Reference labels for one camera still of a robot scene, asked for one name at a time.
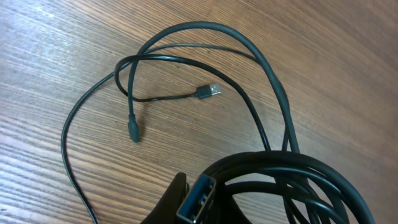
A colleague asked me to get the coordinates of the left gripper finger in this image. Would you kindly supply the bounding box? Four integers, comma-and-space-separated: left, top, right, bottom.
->
141, 172, 188, 224

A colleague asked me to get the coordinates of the thin black USB cable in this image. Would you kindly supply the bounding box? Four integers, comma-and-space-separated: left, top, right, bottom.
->
60, 42, 343, 224

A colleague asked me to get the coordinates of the thick black USB cable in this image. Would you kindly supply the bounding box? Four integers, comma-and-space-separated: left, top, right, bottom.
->
127, 21, 377, 224

